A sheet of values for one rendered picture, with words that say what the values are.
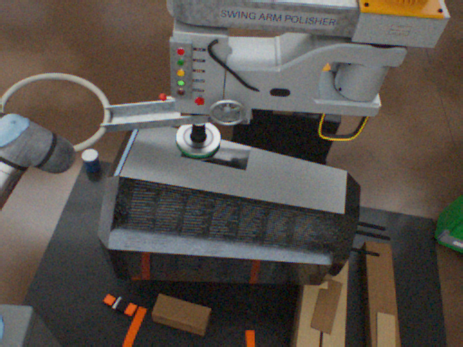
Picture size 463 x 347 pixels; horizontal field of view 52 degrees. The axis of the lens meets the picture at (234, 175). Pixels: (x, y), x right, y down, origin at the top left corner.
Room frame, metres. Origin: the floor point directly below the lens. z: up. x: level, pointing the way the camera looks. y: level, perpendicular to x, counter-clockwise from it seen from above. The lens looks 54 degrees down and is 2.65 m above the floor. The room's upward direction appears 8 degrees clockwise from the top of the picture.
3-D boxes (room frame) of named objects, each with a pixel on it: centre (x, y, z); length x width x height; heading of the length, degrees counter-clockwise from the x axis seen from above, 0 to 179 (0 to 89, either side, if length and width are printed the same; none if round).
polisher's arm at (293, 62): (1.49, -0.19, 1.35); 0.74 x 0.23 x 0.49; 96
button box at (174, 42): (1.34, 0.26, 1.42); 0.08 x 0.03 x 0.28; 96
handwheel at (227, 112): (1.36, 0.07, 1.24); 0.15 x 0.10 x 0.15; 96
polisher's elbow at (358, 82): (1.53, -0.45, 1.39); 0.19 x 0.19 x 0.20
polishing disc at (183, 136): (1.46, 0.20, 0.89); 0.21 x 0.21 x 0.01
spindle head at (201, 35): (1.47, 0.12, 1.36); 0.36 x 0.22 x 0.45; 96
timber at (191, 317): (0.87, 0.18, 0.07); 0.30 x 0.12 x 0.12; 82
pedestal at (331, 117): (2.15, -0.26, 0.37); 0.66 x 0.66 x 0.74; 88
